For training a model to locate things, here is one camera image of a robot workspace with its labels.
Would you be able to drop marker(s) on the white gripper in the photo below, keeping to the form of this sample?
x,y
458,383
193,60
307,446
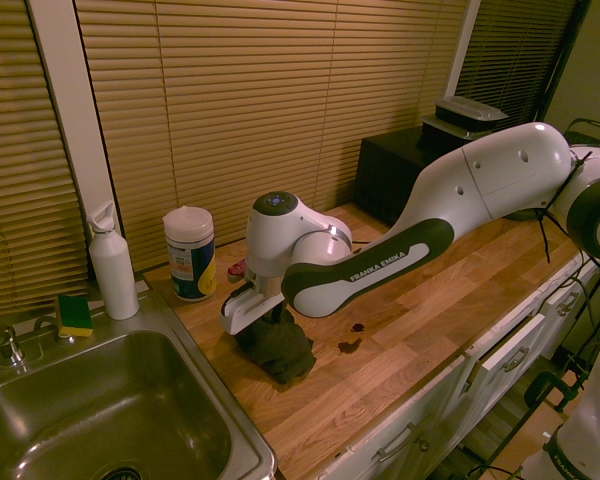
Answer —
x,y
245,312

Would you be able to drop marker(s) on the dark grey cloth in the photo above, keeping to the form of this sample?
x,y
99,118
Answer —
x,y
280,350

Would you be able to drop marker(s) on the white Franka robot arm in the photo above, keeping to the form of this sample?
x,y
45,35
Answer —
x,y
480,175

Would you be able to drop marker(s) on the small dark liquid spill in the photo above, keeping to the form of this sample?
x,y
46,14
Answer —
x,y
357,328

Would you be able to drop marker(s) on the disinfecting wipes canister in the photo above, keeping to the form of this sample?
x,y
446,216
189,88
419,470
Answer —
x,y
190,255

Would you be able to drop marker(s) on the white metal water bottle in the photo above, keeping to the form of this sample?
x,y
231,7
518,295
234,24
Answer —
x,y
112,270

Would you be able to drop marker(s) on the white lower cabinet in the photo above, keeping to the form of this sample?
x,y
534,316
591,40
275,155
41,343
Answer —
x,y
430,410

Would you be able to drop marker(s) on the black steel microwave oven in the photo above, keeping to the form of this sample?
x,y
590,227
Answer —
x,y
390,170

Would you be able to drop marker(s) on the stainless steel sink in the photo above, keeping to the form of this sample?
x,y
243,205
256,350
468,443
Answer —
x,y
105,400

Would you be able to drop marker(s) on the round metal cabinet knob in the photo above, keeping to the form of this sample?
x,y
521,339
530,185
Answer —
x,y
423,445

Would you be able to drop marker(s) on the yellow green sponge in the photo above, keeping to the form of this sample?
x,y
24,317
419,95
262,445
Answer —
x,y
74,316

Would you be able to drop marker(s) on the wide tan window blind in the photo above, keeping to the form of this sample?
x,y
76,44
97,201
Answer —
x,y
270,100

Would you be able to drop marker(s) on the open white drawer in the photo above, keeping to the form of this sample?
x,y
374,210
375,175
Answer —
x,y
512,342

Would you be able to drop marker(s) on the black container clear lid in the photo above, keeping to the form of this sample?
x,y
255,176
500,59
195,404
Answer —
x,y
445,132
470,112

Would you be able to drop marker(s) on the black clamp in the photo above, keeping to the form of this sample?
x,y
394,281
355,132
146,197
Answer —
x,y
545,387

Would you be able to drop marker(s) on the chrome faucet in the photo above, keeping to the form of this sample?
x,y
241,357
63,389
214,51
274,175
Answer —
x,y
2,345

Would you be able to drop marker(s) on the narrow tan window blind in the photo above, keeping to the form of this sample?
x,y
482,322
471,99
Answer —
x,y
15,175

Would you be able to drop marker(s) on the dark window blind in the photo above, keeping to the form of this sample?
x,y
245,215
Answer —
x,y
515,55

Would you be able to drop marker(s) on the black stand pole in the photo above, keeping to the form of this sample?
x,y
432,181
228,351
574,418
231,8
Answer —
x,y
560,55

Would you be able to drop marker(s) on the white window frame post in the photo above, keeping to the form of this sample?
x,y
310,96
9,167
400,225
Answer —
x,y
75,100
464,45

